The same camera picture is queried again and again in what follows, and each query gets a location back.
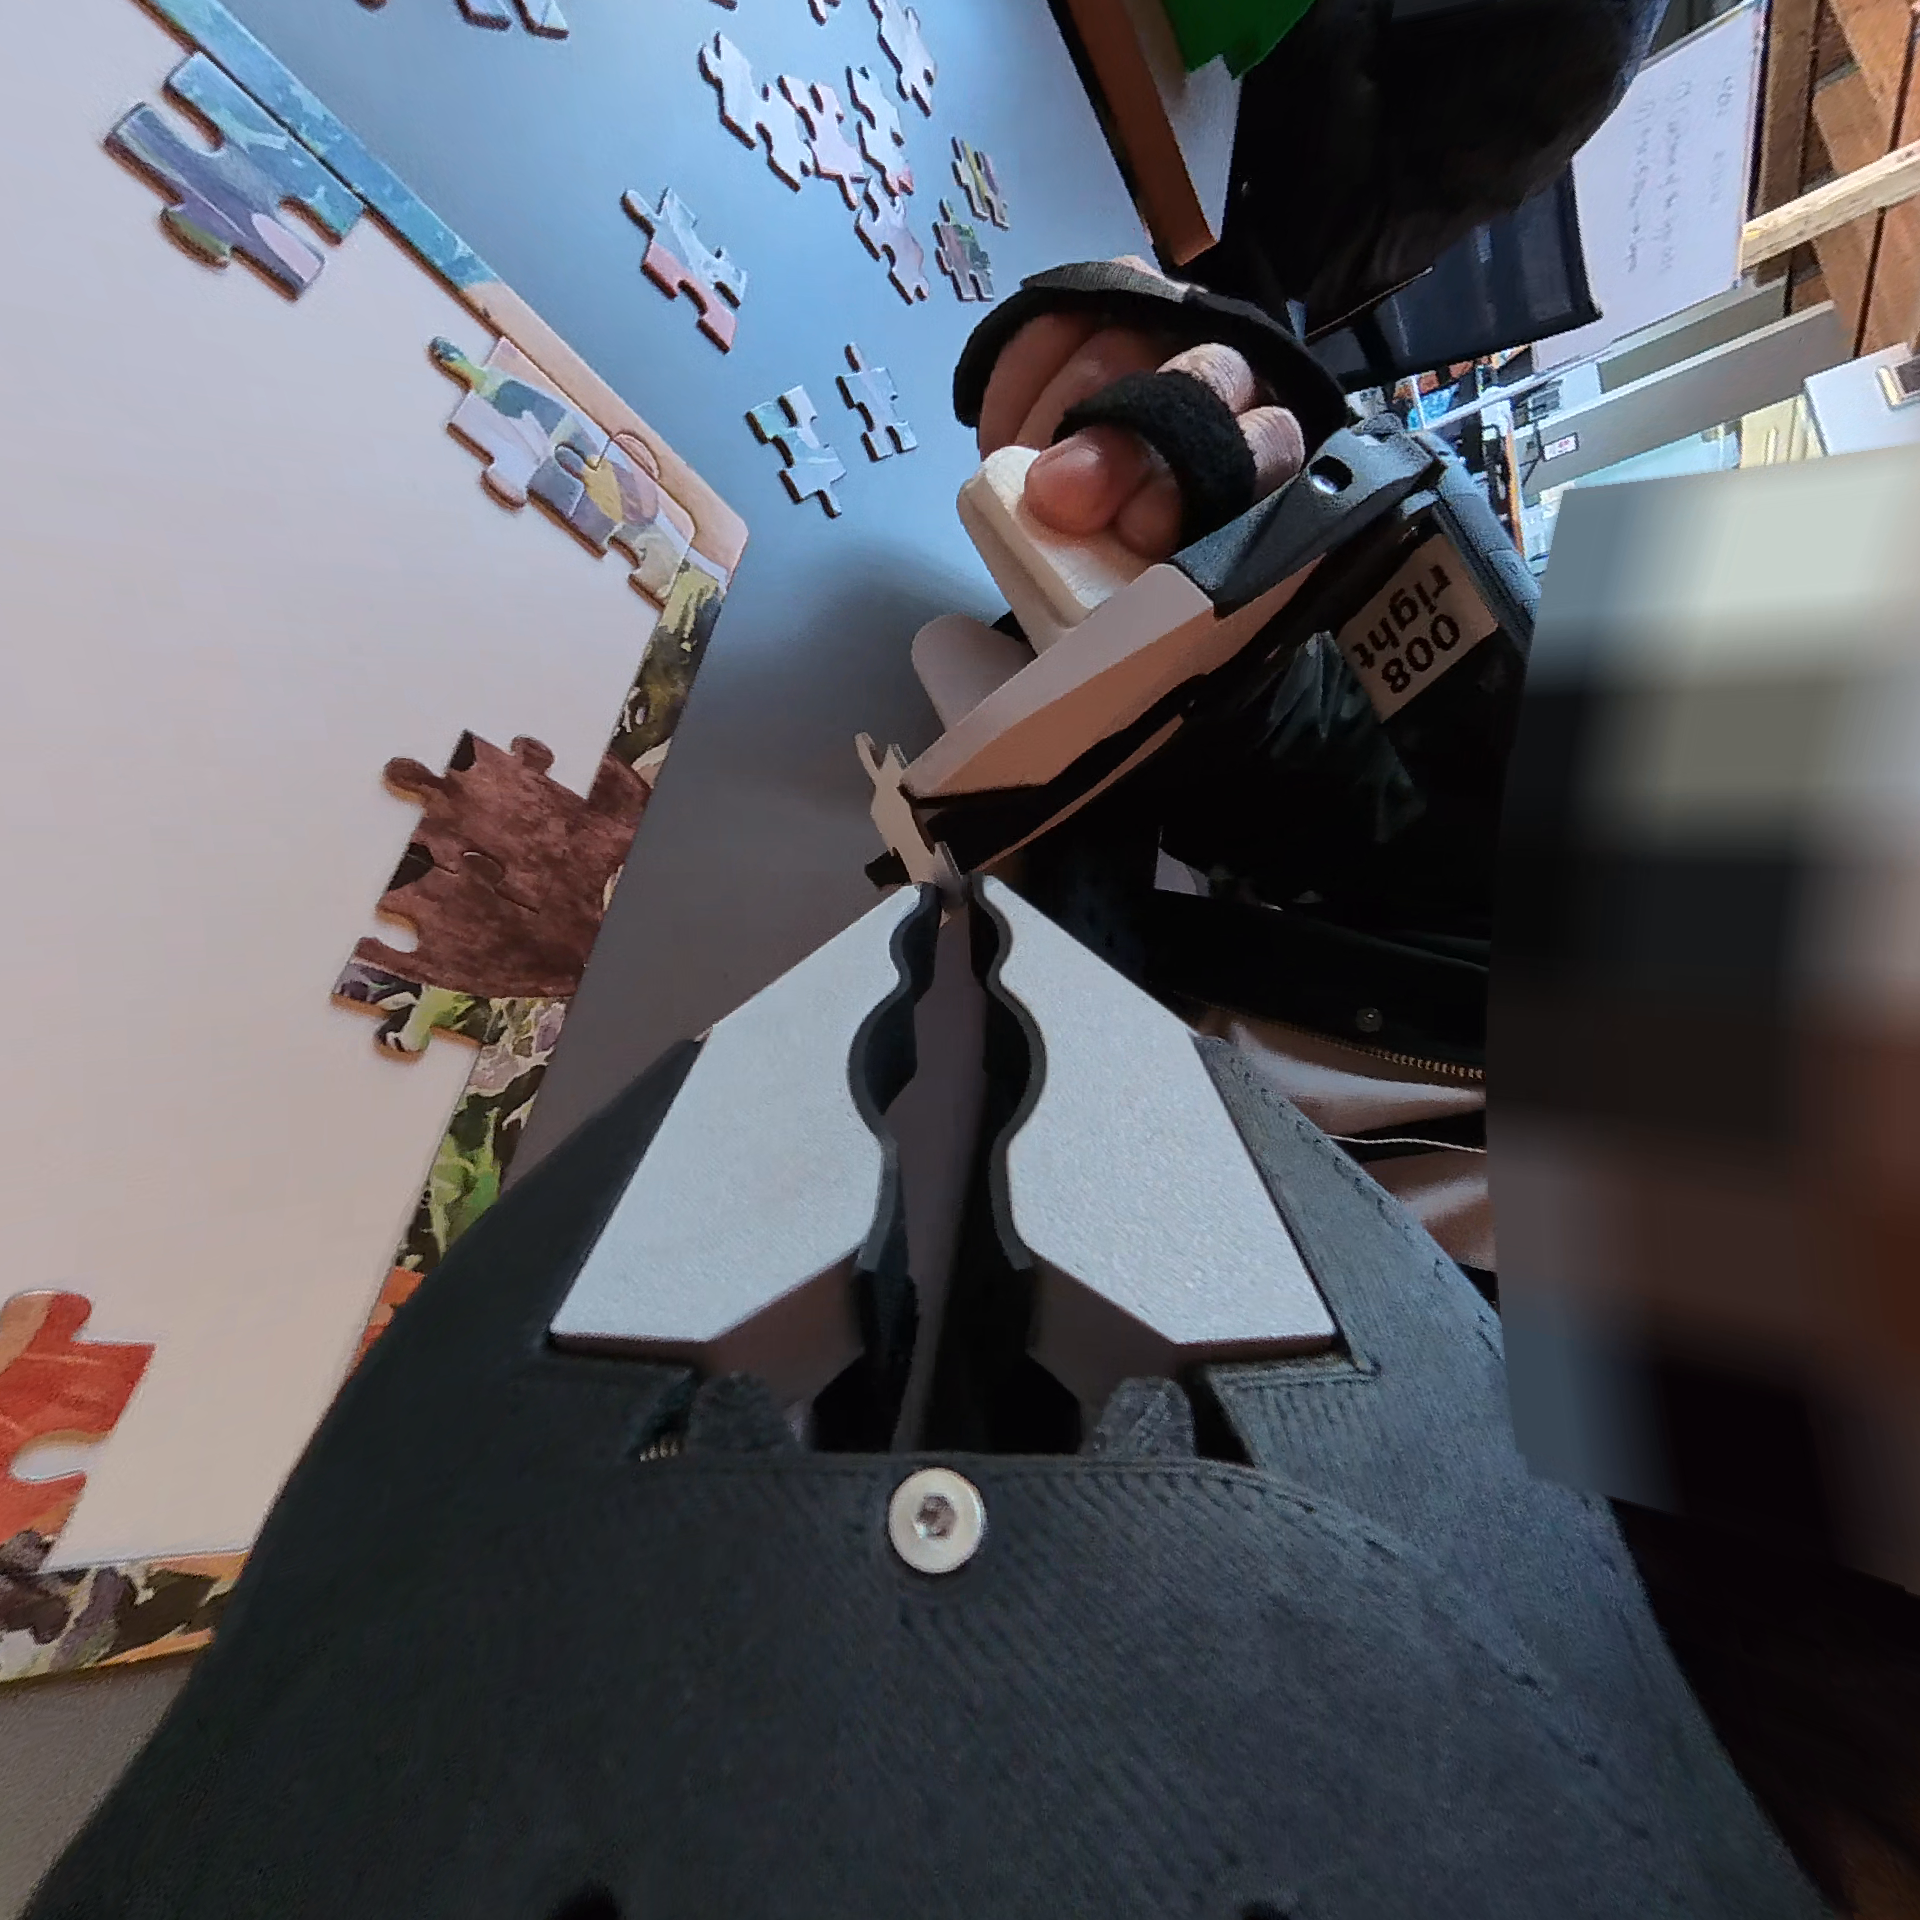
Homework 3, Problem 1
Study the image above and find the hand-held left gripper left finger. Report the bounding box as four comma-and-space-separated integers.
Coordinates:
546, 881, 945, 1442

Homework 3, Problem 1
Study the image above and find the person's pink clothing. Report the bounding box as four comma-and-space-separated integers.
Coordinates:
1200, 1004, 1502, 1278

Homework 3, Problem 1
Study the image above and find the cluster of loose puzzle pieces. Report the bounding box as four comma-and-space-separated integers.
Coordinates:
696, 0, 1011, 520

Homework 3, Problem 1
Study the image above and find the black office chair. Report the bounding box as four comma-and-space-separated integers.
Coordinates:
1304, 179, 1600, 378

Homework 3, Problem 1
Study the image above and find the puzzle frame tray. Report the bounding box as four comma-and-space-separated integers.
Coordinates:
0, 0, 751, 1682

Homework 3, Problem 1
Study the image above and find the red white green puzzle piece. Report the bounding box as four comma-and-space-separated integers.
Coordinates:
623, 186, 751, 354

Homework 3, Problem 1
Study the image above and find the person's right forearm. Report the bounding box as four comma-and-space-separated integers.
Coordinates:
1154, 621, 1511, 931

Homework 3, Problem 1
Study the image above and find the olive green puzzle piece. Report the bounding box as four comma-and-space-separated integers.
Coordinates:
853, 731, 966, 902

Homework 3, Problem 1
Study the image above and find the person's right hand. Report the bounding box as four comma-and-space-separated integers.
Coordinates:
974, 299, 1310, 564

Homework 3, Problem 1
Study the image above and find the green plastic bin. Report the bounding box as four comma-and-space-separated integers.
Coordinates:
1170, 0, 1279, 77

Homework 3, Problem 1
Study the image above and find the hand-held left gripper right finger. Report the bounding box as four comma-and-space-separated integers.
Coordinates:
969, 876, 1340, 1398

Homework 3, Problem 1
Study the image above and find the whiteboard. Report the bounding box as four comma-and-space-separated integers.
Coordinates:
1530, 6, 1773, 369

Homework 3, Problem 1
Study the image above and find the grey desk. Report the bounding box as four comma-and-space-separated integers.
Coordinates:
0, 0, 1203, 1920

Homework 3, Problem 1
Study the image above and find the purple black puzzle piece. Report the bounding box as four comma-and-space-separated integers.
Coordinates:
426, 331, 610, 512

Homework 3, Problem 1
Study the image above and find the pale tan puzzle piece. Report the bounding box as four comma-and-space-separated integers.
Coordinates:
601, 493, 700, 601

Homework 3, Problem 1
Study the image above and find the person's dark clothing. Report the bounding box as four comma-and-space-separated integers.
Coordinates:
1140, 899, 1502, 1081

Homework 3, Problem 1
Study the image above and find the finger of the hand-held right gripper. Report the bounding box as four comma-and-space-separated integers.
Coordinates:
905, 561, 1221, 800
914, 682, 1207, 876

